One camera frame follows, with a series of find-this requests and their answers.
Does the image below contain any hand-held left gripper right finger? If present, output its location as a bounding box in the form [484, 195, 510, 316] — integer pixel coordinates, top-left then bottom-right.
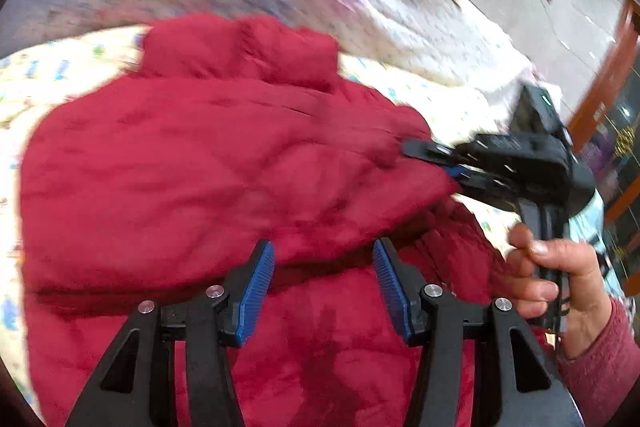
[372, 237, 586, 427]

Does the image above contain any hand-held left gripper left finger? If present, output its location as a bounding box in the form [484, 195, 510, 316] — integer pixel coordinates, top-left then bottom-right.
[65, 239, 276, 427]

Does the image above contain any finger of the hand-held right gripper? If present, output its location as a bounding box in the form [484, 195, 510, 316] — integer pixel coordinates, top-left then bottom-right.
[400, 138, 482, 165]
[445, 164, 522, 208]

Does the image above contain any red quilted jacket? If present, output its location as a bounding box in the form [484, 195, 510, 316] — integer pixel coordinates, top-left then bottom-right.
[17, 14, 566, 427]

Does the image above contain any person's right forearm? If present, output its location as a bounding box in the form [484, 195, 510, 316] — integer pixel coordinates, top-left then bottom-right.
[555, 297, 640, 413]

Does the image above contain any person's right hand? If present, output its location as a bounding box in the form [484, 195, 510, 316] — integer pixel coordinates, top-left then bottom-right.
[505, 224, 613, 360]

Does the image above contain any light blue cloth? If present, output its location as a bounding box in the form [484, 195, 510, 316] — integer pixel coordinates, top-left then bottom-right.
[570, 194, 610, 280]

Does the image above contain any wooden glass door cabinet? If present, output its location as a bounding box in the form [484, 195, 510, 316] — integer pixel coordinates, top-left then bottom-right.
[565, 0, 640, 298]

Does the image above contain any yellow bear print bed sheet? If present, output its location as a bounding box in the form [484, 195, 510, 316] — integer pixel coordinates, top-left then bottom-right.
[0, 24, 526, 408]

